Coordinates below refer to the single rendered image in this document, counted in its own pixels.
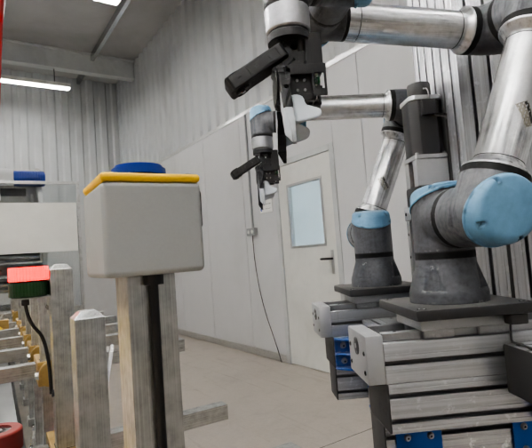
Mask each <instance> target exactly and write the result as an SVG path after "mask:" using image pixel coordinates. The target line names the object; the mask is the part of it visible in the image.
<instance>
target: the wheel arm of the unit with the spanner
mask: <svg viewBox="0 0 532 448"><path fill-rule="evenodd" d="M183 419H184V431H187V430H189V429H193V428H199V427H202V426H206V425H209V424H212V423H216V422H219V421H222V420H228V409H227V404H226V403H224V402H222V401H219V402H216V403H212V404H206V405H202V406H198V407H195V408H191V409H187V410H184V411H183ZM111 444H112V448H124V438H123V426H120V427H116V428H111ZM34 448H49V445H48V444H45V445H41V446H37V447H34Z"/></svg>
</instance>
